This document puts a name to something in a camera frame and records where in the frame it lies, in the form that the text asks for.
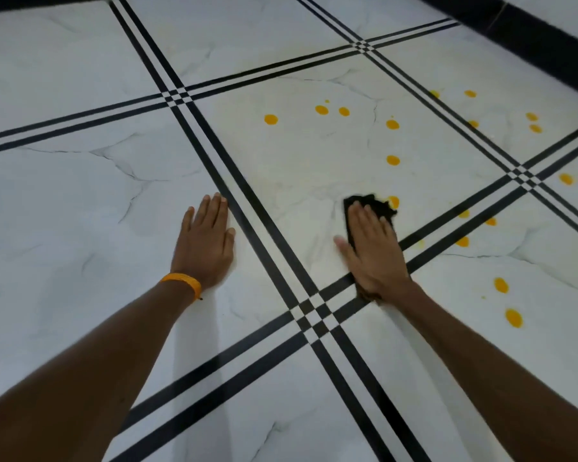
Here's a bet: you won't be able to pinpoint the black cleaning cloth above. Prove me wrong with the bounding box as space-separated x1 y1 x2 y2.
343 193 398 304

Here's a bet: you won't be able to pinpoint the person's right hand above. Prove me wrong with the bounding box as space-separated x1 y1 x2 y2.
334 202 413 298

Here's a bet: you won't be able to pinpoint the person's right forearm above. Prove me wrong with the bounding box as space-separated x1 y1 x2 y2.
380 282 578 462

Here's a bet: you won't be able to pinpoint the scattered yellow liquid drops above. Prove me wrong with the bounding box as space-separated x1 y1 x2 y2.
263 88 578 329

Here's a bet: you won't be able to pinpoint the person's left forearm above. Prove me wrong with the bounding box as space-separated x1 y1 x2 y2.
0 280 199 462

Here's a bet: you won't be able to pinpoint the person's left hand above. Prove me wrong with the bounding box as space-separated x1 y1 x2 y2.
171 192 237 292

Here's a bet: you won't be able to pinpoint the orange wristband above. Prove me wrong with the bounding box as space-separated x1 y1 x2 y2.
160 272 204 302

